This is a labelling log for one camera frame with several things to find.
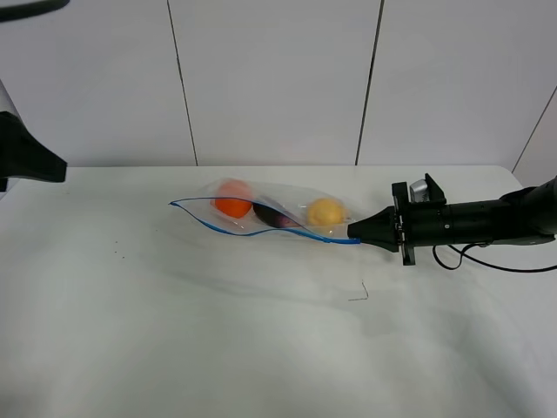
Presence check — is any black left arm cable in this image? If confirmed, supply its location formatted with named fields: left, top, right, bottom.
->
left=0, top=0, right=70, bottom=23

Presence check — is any yellow fruit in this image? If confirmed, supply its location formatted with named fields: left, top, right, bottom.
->
left=306, top=198, right=347, bottom=226

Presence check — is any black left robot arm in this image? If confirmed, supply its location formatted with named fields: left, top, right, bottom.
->
left=1, top=84, right=68, bottom=194

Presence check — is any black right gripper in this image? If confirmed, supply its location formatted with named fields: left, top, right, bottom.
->
left=347, top=173, right=446, bottom=266

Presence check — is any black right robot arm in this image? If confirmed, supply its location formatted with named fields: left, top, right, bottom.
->
left=347, top=174, right=556, bottom=266

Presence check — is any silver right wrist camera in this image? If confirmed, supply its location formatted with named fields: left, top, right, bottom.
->
left=409, top=179, right=431, bottom=203

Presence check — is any orange fruit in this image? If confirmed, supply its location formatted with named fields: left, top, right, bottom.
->
left=214, top=179, right=253, bottom=219

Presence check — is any clear blue-zip plastic bag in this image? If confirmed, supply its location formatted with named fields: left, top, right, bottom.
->
left=170, top=179, right=361, bottom=245

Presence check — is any dark purple eggplant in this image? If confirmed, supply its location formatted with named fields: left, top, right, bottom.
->
left=252, top=197, right=302, bottom=229

